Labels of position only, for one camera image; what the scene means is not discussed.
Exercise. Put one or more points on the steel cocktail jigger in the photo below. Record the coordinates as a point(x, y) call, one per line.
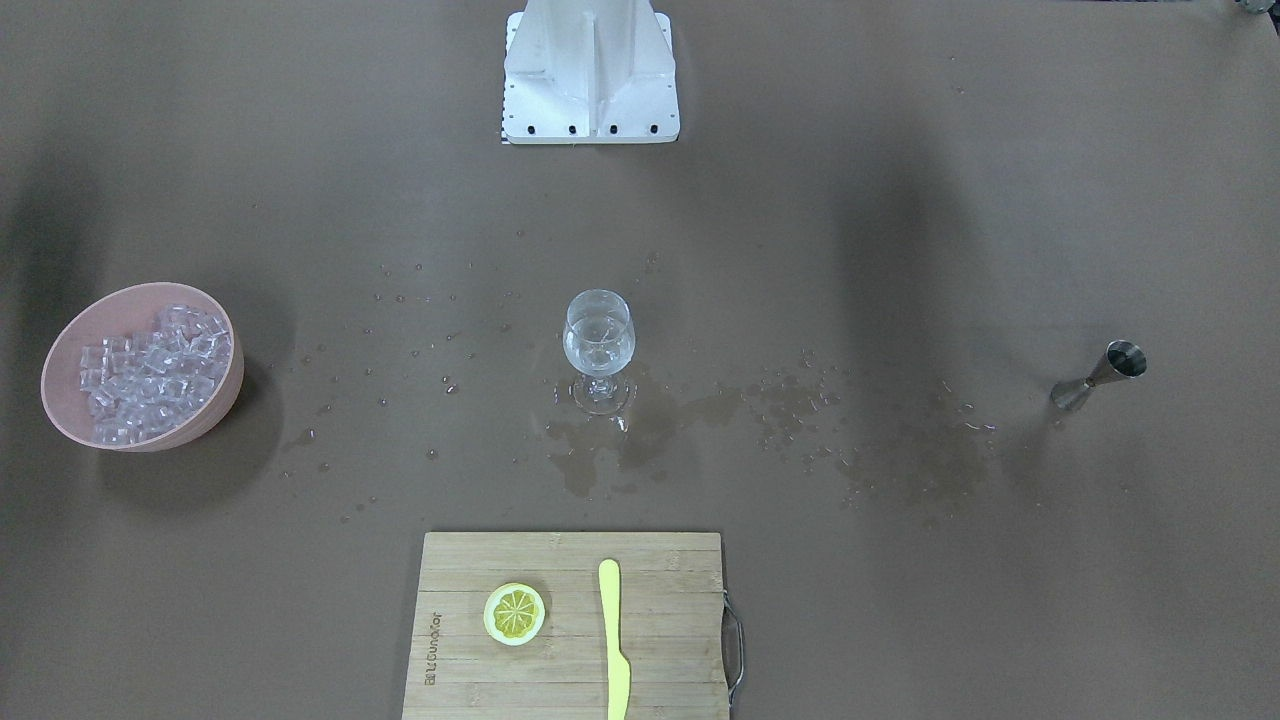
point(1122, 360)

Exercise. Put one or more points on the clear wine glass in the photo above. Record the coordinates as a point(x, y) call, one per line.
point(599, 340)

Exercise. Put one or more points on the clear ice cubes pile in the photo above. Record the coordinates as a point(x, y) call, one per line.
point(140, 386)

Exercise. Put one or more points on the bamboo cutting board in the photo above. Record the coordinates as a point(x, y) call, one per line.
point(673, 607)

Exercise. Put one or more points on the yellow lemon slice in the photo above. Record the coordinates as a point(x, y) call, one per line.
point(513, 614)

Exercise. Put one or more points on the yellow plastic knife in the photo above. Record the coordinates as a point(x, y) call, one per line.
point(619, 672)

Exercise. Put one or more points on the pink bowl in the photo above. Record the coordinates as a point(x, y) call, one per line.
point(125, 312)

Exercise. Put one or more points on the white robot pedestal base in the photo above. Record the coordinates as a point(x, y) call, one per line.
point(579, 72)

